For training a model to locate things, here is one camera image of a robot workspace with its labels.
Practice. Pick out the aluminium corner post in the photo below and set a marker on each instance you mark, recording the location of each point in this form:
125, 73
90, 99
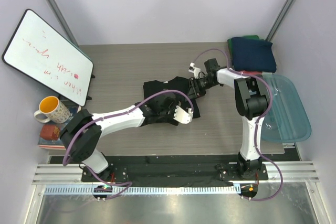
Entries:
59, 16
288, 4

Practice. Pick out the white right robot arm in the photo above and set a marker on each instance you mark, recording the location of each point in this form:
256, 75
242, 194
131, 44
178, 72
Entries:
252, 104

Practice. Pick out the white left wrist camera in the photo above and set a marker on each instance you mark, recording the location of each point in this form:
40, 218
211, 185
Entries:
182, 116

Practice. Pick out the blue transparent plastic bin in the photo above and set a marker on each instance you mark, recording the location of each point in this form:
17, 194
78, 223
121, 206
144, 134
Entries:
286, 121

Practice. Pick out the folded navy t-shirt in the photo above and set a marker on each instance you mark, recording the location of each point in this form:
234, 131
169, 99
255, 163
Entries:
253, 55

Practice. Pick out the white mug orange inside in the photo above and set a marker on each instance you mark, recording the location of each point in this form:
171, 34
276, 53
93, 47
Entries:
51, 109

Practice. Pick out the aluminium rail frame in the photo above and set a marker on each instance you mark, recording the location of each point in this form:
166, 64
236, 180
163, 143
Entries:
181, 189

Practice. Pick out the folded red t-shirt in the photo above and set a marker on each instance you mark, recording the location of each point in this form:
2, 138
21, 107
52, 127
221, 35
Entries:
250, 73

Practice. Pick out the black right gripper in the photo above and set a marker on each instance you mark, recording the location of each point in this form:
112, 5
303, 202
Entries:
194, 88

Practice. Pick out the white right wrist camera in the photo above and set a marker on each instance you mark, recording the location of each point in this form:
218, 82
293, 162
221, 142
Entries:
194, 70

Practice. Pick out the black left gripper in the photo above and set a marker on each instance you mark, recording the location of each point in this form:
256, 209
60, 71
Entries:
170, 104

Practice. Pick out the left aluminium corner post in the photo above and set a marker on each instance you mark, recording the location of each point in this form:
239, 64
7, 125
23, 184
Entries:
59, 16

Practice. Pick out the whiteboard with red writing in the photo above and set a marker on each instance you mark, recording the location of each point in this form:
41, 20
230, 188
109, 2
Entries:
42, 53

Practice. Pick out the black printed t-shirt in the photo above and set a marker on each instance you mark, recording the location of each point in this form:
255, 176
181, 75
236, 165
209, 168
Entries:
176, 88

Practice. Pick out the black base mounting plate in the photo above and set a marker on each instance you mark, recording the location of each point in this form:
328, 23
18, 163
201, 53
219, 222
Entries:
178, 170

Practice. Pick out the folded green t-shirt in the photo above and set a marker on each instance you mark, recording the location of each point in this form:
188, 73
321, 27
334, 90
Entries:
230, 43

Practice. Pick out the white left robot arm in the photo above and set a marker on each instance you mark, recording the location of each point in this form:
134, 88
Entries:
81, 135

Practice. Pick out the right aluminium corner post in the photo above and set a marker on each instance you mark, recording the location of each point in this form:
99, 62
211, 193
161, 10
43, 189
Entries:
288, 4

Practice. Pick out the black whiteboard stand foot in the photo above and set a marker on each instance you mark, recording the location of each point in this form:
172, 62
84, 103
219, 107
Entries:
88, 97

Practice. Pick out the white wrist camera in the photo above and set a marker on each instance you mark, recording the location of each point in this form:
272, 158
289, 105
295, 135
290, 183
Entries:
182, 116
194, 70

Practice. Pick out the stack of books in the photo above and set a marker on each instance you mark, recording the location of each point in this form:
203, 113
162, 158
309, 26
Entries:
58, 145

